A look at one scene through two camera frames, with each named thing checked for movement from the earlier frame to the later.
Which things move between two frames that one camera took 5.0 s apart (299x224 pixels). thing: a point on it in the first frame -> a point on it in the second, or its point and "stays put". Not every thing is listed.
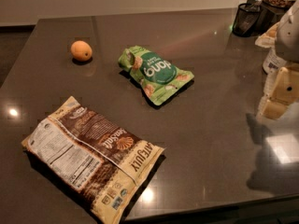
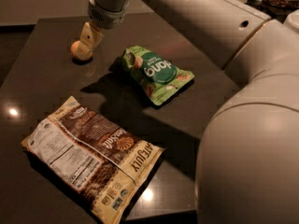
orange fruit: (81, 50) stays put
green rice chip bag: (160, 77) stays put
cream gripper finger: (274, 110) -> (83, 50)
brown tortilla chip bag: (92, 161) stays put
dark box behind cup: (269, 14) stays put
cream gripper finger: (286, 86) -> (91, 35)
